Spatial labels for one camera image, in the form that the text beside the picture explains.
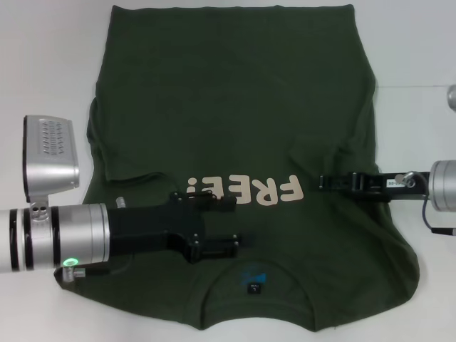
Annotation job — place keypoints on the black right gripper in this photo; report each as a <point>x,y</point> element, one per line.
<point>374,185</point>

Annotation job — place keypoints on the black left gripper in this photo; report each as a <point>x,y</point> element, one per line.
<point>149,228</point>

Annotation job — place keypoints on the dark green FREE T-shirt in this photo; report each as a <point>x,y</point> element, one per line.
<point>231,107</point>

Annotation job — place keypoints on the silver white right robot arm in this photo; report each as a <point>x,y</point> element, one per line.
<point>443,185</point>

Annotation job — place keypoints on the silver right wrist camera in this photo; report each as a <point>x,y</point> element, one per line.
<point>452,96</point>

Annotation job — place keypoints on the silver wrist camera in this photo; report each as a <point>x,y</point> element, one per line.
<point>50,160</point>
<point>452,96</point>

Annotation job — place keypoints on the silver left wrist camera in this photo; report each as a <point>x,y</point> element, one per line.
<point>50,160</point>

